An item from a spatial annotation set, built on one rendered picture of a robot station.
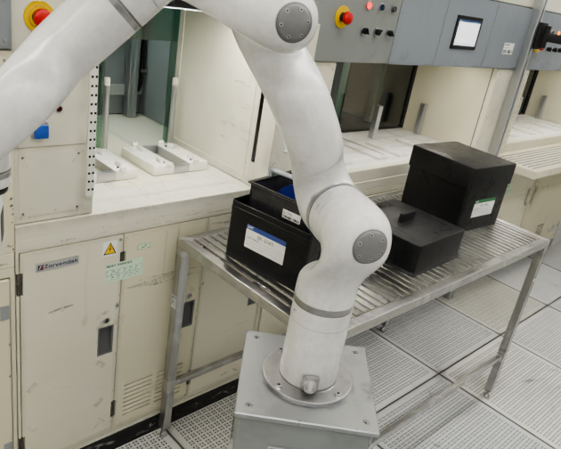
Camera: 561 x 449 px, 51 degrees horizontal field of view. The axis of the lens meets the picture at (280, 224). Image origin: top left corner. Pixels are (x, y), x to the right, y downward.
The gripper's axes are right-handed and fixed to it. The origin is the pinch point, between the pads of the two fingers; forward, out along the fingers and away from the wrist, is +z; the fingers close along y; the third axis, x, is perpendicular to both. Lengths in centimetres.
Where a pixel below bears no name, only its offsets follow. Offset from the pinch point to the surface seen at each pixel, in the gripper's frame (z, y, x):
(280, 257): 18, 39, -66
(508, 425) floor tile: 101, 50, -182
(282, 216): 8, 44, -66
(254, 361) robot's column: 25, 6, -50
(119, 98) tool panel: 8, 163, -33
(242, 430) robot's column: 30, -8, -44
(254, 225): 12, 48, -60
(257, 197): 6, 52, -61
